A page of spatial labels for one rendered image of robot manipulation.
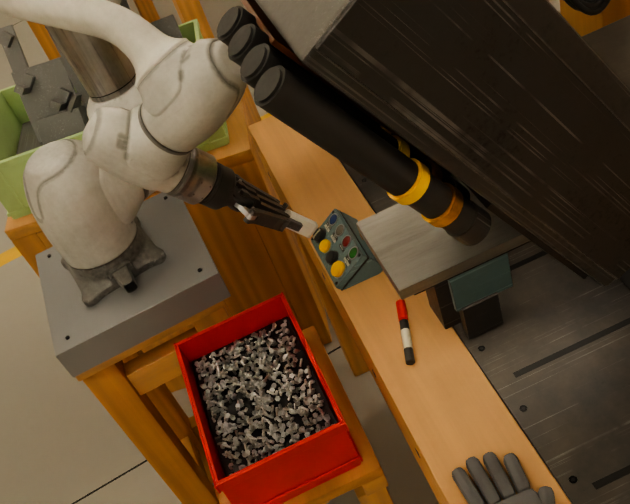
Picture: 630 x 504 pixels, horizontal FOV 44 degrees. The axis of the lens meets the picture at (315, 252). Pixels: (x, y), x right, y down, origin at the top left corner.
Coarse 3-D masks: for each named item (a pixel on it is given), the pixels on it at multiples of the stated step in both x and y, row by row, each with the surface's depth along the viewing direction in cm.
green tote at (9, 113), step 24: (192, 24) 220; (0, 96) 222; (0, 120) 216; (24, 120) 230; (0, 144) 211; (216, 144) 200; (0, 168) 193; (24, 168) 195; (0, 192) 198; (24, 192) 200
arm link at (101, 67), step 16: (64, 32) 137; (64, 48) 139; (80, 48) 138; (96, 48) 139; (112, 48) 141; (80, 64) 141; (96, 64) 141; (112, 64) 142; (128, 64) 145; (80, 80) 145; (96, 80) 142; (112, 80) 143; (128, 80) 145; (96, 96) 145; (112, 96) 145; (128, 96) 145
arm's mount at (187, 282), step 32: (160, 224) 162; (192, 224) 159; (192, 256) 152; (64, 288) 156; (160, 288) 148; (192, 288) 146; (224, 288) 149; (64, 320) 149; (96, 320) 146; (128, 320) 144; (160, 320) 147; (64, 352) 143; (96, 352) 146
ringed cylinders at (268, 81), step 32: (224, 32) 75; (256, 32) 71; (256, 64) 68; (288, 64) 69; (256, 96) 65; (288, 96) 64; (320, 96) 67; (320, 128) 67; (352, 128) 68; (384, 128) 81; (352, 160) 70; (384, 160) 71; (416, 160) 75; (416, 192) 74; (448, 192) 77; (448, 224) 78; (480, 224) 80
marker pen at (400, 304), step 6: (402, 300) 129; (396, 306) 129; (402, 306) 128; (402, 312) 127; (402, 318) 126; (402, 324) 125; (408, 324) 125; (402, 330) 124; (408, 330) 124; (402, 336) 123; (408, 336) 123; (402, 342) 123; (408, 342) 122; (408, 348) 121; (408, 354) 120; (408, 360) 120; (414, 360) 120
